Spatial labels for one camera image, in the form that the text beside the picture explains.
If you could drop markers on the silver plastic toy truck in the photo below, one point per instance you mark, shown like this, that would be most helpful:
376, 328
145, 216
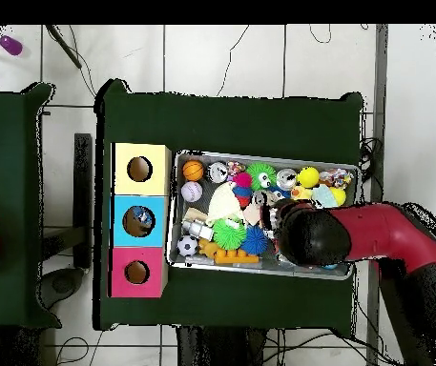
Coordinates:
196, 228

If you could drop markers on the crushed clear bottle blue label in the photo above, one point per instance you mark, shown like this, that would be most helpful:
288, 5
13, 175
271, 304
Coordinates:
142, 216

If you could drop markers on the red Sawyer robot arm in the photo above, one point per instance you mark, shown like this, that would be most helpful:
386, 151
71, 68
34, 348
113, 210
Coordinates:
377, 232

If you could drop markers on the shallow metal mesh bin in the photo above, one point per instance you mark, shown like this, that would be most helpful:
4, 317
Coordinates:
194, 157

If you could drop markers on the wooden box with three holes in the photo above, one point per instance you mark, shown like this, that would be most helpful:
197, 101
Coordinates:
156, 183

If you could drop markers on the white toy baseball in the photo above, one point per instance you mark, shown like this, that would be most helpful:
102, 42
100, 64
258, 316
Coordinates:
191, 191

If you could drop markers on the large green fuzzy eyed ball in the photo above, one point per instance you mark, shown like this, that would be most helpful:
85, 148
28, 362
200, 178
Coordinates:
229, 233

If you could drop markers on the orange toy basketball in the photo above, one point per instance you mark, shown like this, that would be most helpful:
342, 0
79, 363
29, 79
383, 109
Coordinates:
193, 170

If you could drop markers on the small green fuzzy eyed ball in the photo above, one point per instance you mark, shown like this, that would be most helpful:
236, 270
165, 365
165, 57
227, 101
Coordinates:
259, 176

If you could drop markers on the black and white soccer ball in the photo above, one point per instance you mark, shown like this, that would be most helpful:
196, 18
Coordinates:
187, 246

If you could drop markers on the blue fuzzy eyed ball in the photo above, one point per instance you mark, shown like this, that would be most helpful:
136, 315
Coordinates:
279, 193

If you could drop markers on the dark green tablecloth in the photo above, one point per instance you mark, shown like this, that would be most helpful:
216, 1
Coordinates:
7, 152
240, 122

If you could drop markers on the yellow smiley ball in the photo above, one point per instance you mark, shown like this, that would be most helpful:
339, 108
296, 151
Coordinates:
308, 177

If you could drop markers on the light blue cloth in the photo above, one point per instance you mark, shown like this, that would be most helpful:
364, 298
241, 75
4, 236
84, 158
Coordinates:
324, 197

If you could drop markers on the black rod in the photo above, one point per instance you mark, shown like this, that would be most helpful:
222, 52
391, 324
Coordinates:
65, 47

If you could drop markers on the purple bottle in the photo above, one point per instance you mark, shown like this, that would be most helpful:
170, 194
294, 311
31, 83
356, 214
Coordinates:
10, 45

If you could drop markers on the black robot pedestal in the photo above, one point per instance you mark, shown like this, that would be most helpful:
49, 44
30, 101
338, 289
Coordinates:
217, 347

